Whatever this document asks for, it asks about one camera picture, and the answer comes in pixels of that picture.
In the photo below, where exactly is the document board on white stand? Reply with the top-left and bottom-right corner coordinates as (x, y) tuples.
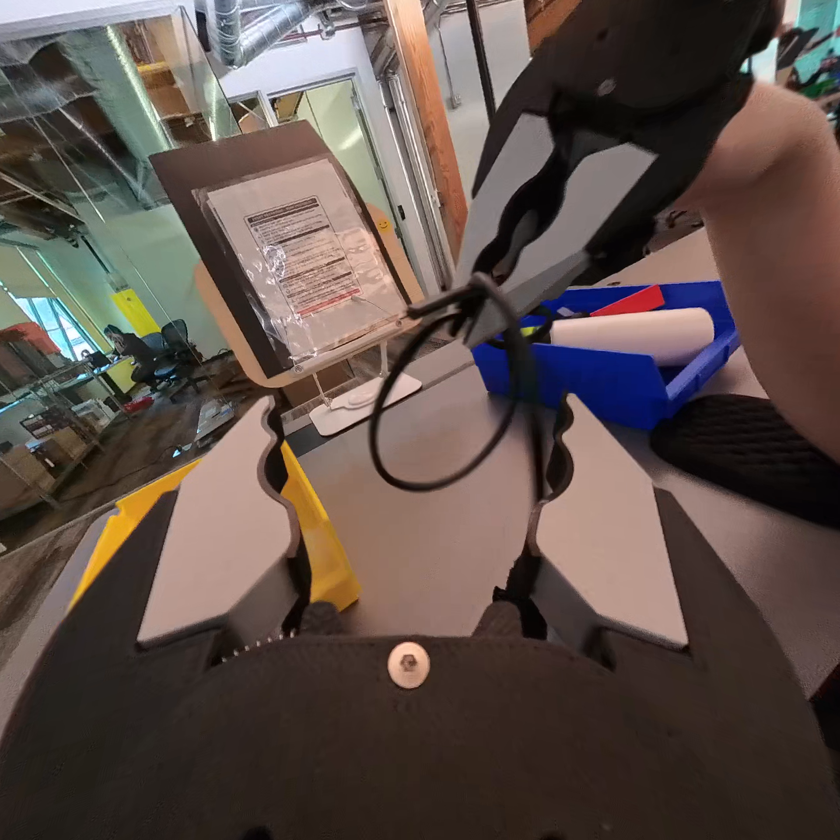
(150, 120), (424, 437)

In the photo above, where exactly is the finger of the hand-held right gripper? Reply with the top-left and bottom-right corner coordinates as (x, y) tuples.
(455, 110), (560, 290)
(467, 140), (658, 347)

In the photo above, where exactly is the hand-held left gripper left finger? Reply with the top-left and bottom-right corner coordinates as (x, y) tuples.
(136, 394), (312, 647)

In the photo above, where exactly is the black mesh cushion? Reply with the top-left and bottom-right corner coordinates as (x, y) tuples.
(650, 394), (840, 529)

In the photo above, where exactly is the person's right forearm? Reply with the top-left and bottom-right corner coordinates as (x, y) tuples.
(676, 79), (840, 463)

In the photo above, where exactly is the red flat block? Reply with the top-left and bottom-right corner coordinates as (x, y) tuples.
(589, 284), (665, 318)

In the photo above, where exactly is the white foam roller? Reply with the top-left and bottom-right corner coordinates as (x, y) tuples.
(548, 307), (716, 367)

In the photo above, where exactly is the silver air duct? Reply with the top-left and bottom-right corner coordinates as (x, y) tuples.
(193, 0), (368, 70)

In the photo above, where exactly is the blue plastic bin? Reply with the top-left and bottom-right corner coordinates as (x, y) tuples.
(471, 281), (741, 431)

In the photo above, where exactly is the wooden post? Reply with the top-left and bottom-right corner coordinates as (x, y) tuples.
(382, 0), (475, 263)

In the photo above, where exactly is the black floor lamp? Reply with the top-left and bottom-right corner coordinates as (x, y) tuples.
(465, 0), (497, 122)

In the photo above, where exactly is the black office chair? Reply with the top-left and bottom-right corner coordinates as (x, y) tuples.
(161, 319), (204, 401)
(141, 331), (177, 389)

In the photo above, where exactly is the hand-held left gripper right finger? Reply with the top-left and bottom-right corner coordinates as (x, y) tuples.
(492, 392), (690, 651)

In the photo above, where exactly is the black cable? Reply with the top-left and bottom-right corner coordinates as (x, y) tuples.
(367, 272), (559, 493)

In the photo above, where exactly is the yellow plastic bin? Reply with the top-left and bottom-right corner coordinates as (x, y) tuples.
(69, 440), (362, 614)

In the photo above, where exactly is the yellow wall panel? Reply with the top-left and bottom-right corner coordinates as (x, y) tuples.
(110, 289), (161, 395)

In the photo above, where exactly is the metal shelf rack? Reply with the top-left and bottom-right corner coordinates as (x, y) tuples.
(0, 357), (126, 519)

